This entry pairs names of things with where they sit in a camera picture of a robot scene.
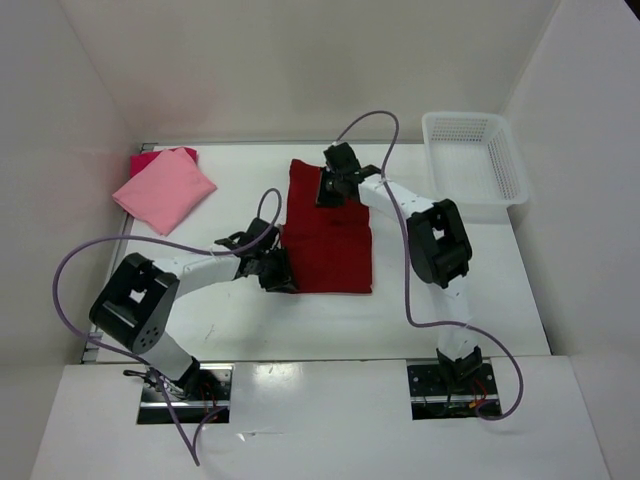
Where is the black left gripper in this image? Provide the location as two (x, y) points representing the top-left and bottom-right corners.
(254, 245), (299, 293)

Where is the dark red t-shirt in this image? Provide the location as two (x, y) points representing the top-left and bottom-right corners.
(281, 159), (373, 294)

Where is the light pink t-shirt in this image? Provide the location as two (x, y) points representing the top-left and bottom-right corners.
(112, 152), (217, 236)

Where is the magenta t-shirt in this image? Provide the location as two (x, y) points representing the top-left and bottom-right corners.
(129, 146), (199, 178)

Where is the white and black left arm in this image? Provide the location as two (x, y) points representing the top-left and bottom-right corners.
(89, 247), (297, 400)

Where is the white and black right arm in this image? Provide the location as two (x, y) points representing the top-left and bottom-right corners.
(316, 142), (482, 395)

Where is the white plastic basket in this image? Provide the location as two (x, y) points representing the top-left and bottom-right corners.
(421, 111), (529, 207)

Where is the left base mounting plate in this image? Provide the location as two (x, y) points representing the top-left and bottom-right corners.
(123, 363), (234, 425)

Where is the base mounting plate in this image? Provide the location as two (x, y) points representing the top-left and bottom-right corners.
(123, 363), (234, 425)
(406, 361), (502, 420)

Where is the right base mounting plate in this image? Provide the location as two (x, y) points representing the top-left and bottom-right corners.
(406, 361), (502, 420)

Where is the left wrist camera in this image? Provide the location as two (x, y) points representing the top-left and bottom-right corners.
(214, 217), (280, 257)

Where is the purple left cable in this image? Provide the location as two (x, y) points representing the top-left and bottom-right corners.
(52, 188), (284, 466)

